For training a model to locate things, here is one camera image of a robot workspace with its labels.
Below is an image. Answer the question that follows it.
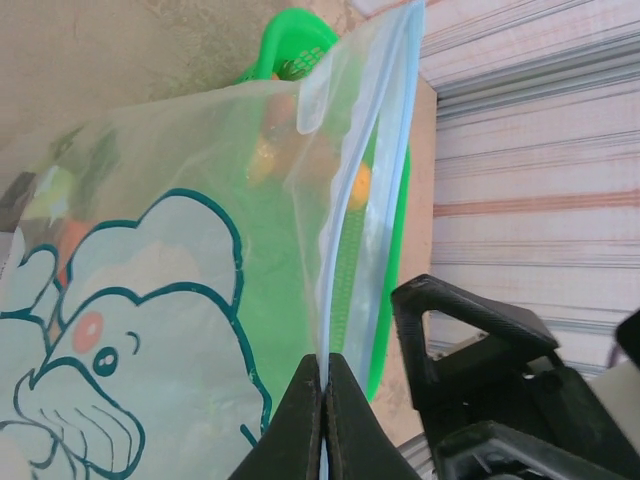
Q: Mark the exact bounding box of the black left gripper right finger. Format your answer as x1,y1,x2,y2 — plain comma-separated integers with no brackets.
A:
324,352,426,480

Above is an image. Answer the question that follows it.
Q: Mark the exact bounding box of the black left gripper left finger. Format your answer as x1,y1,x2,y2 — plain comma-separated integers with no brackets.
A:
227,352,322,480

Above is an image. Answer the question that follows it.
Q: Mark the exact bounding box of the small orange toy fruit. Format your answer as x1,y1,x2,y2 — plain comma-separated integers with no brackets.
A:
349,164,374,211

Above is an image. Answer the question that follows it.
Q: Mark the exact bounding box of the clear elephant print zip bag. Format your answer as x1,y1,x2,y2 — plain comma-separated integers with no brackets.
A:
0,0,426,480

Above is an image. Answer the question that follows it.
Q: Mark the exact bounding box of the large orange toy fruit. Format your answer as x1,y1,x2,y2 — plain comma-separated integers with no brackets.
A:
248,134,282,187

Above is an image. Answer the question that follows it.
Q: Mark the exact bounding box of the red toy apple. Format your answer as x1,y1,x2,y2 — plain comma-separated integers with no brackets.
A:
263,92,297,129

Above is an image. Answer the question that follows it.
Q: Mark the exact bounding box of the green perforated plastic basket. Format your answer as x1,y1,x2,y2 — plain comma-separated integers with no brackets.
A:
233,8,415,404

